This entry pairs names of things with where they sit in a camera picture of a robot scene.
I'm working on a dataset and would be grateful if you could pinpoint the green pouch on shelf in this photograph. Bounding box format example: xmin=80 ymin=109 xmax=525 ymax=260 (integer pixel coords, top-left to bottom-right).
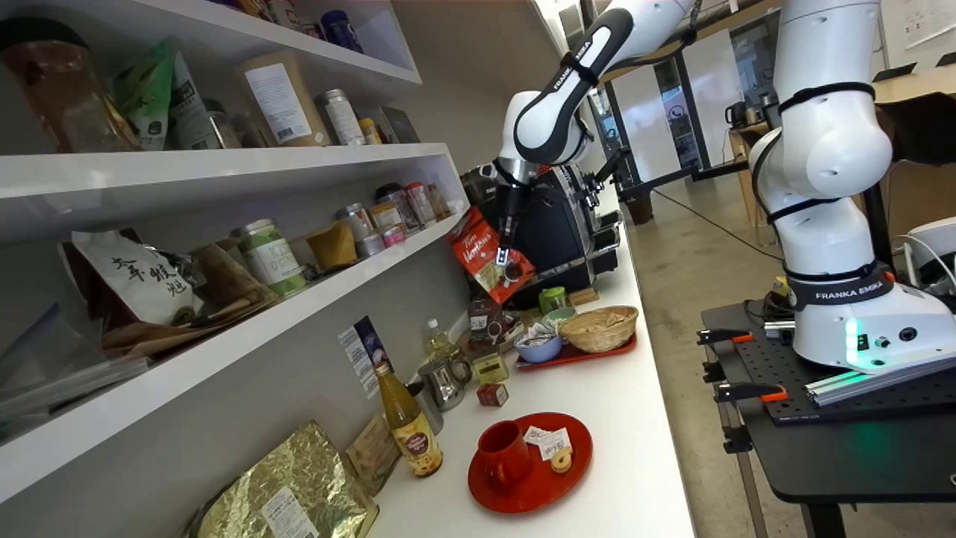
xmin=113 ymin=43 xmax=216 ymax=149

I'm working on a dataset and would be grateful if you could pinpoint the red cup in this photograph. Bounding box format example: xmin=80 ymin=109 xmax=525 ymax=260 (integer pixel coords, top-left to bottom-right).
xmin=476 ymin=421 xmax=531 ymax=492

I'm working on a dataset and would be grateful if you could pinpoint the small green box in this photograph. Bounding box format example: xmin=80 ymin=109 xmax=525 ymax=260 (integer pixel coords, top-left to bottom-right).
xmin=537 ymin=288 xmax=569 ymax=318

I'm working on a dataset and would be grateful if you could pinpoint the gold foil bag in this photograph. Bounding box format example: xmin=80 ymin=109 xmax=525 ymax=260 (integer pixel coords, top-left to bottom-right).
xmin=185 ymin=421 xmax=379 ymax=538

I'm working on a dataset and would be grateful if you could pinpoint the green lidded jar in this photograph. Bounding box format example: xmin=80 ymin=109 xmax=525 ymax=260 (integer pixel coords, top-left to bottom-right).
xmin=238 ymin=218 xmax=309 ymax=296

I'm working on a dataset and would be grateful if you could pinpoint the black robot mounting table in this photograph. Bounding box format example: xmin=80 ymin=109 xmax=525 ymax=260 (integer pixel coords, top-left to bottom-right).
xmin=698 ymin=299 xmax=956 ymax=538

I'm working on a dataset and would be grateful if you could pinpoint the clear oil bottle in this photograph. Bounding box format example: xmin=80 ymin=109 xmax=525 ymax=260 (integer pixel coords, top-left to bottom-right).
xmin=424 ymin=321 xmax=454 ymax=362

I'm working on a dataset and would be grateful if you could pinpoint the white shelf unit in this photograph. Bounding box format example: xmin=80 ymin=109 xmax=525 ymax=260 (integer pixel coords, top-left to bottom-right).
xmin=0 ymin=0 xmax=465 ymax=504

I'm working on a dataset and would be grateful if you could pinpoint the orange red snack packet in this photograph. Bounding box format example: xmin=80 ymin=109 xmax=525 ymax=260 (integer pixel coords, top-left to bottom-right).
xmin=451 ymin=211 xmax=534 ymax=305

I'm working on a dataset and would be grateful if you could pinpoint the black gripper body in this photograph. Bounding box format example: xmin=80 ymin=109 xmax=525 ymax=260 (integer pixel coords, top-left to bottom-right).
xmin=497 ymin=178 xmax=530 ymax=245

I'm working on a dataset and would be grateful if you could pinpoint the blue white leaflet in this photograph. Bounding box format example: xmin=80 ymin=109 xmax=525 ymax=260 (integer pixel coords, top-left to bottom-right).
xmin=337 ymin=318 xmax=388 ymax=402

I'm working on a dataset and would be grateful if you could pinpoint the white packet on plate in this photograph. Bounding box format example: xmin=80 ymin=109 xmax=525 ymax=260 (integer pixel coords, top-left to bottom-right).
xmin=522 ymin=424 xmax=570 ymax=462

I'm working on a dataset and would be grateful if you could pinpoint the white paper bag with writing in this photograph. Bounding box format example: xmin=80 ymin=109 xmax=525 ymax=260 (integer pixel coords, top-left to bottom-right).
xmin=73 ymin=230 xmax=203 ymax=326

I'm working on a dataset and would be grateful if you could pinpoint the brown box white label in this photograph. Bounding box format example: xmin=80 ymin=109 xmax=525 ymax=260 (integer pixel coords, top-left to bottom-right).
xmin=241 ymin=52 xmax=330 ymax=146

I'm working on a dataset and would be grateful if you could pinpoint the white canister top shelf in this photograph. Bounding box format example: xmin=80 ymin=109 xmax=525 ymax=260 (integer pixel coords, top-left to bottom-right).
xmin=325 ymin=90 xmax=365 ymax=146

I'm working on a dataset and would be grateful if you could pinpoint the red tray under basket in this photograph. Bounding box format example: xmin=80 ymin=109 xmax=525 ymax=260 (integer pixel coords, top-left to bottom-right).
xmin=513 ymin=335 xmax=636 ymax=372

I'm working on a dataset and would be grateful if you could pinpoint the black coffee machine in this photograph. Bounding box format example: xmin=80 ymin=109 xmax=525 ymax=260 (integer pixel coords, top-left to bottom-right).
xmin=462 ymin=166 xmax=621 ymax=312

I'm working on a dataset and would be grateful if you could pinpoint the blue bowl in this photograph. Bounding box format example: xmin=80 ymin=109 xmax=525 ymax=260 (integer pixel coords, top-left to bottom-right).
xmin=513 ymin=324 xmax=563 ymax=366

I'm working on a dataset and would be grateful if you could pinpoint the woven wicker basket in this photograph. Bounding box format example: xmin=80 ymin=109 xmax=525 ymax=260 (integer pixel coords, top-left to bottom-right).
xmin=563 ymin=305 xmax=636 ymax=353

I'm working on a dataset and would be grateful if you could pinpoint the yellow liquid glass bottle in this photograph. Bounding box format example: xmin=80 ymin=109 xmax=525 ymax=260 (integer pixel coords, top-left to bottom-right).
xmin=377 ymin=366 xmax=443 ymax=478

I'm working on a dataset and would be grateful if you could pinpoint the red plate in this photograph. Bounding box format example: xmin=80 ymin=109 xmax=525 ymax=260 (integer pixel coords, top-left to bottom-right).
xmin=465 ymin=412 xmax=592 ymax=514

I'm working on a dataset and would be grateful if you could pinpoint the brown glass jar top shelf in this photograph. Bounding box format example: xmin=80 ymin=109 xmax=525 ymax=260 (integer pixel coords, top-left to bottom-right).
xmin=0 ymin=16 xmax=137 ymax=152

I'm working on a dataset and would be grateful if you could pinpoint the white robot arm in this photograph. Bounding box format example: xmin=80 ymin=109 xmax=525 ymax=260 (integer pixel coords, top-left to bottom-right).
xmin=498 ymin=0 xmax=956 ymax=372

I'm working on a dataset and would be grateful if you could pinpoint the small red cube box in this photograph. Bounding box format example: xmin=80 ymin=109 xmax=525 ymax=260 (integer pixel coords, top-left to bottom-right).
xmin=479 ymin=383 xmax=509 ymax=406

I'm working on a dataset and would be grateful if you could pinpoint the small yellow tin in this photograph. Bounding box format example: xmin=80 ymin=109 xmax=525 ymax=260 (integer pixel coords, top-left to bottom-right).
xmin=471 ymin=353 xmax=509 ymax=387

